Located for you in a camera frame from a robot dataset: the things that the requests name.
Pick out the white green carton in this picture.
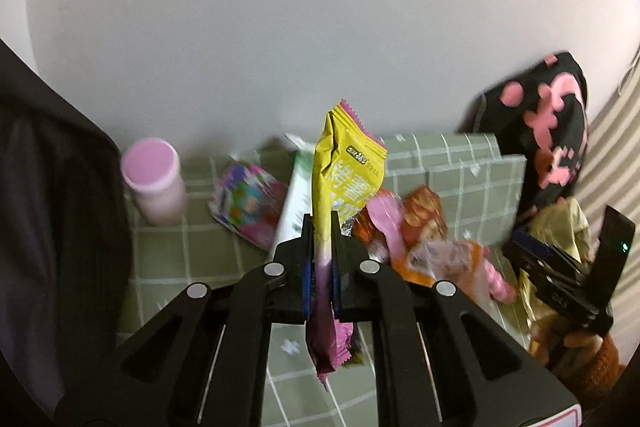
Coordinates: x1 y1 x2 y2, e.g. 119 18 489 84
267 133 318 264

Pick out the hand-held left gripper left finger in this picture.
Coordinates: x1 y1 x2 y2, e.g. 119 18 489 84
55 213 317 427

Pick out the dark cloth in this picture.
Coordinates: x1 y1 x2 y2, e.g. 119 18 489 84
0 39 132 427

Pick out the striped curtain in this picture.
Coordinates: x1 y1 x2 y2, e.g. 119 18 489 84
570 92 640 278

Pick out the pink plastic piece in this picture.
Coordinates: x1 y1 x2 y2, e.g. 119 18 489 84
365 194 408 265

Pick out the colourful cartoon snack packet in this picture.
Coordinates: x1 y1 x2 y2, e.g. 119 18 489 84
207 152 290 251

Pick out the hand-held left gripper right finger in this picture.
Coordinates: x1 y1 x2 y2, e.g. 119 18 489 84
331 210 584 427

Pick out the yellow plastic bag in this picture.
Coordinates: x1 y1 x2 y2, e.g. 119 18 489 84
517 196 598 355

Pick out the yellow purple snack packet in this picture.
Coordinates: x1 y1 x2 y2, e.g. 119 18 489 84
305 99 389 389

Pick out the green checked bed sheet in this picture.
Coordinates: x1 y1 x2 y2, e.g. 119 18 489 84
115 132 532 427

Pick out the black cloth with pink print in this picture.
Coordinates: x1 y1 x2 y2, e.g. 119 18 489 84
455 52 591 223

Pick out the clear orange wrapper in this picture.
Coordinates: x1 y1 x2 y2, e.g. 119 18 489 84
390 239 493 303

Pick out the pink wrapper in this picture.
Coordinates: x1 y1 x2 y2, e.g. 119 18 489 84
480 257 518 305

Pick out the person's right hand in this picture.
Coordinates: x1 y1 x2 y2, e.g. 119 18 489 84
530 321 608 368

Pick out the pink plastic bottle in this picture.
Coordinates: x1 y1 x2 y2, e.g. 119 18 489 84
120 137 189 228

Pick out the orange snack packet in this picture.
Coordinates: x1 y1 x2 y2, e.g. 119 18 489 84
352 186 448 258

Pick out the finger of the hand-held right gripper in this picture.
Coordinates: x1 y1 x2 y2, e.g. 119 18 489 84
511 229 597 269
502 243 587 294

